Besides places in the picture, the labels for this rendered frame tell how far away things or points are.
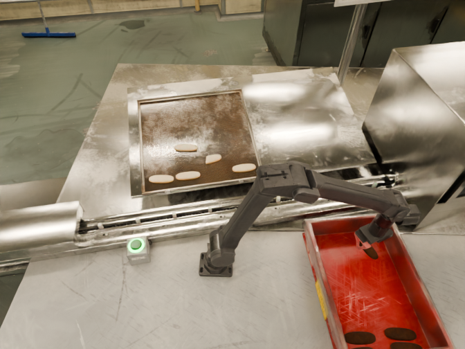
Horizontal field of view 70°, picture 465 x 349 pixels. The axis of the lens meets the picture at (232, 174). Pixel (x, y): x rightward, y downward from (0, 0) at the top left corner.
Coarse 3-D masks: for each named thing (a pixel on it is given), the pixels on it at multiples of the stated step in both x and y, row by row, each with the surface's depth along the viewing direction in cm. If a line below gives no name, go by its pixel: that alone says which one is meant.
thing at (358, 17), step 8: (360, 8) 160; (360, 16) 163; (352, 24) 168; (360, 24) 166; (352, 32) 169; (352, 40) 172; (344, 48) 179; (352, 48) 176; (344, 56) 180; (344, 64) 183; (344, 72) 187; (344, 80) 191
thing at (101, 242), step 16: (272, 208) 132; (288, 208) 132; (304, 208) 132; (320, 208) 132; (336, 208) 132; (352, 208) 134; (160, 224) 127; (176, 224) 127; (192, 224) 127; (208, 224) 127; (224, 224) 127; (256, 224) 129; (80, 240) 122; (96, 240) 122; (112, 240) 122; (160, 240) 125; (32, 256) 118; (48, 256) 120; (64, 256) 122
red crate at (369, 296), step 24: (336, 240) 127; (336, 264) 121; (360, 264) 121; (384, 264) 121; (336, 288) 115; (360, 288) 115; (384, 288) 115; (360, 312) 110; (384, 312) 110; (408, 312) 110; (384, 336) 105
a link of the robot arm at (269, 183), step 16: (272, 176) 85; (288, 176) 84; (304, 176) 85; (256, 192) 86; (272, 192) 84; (288, 192) 84; (240, 208) 94; (256, 208) 91; (240, 224) 96; (224, 240) 102; (224, 256) 105
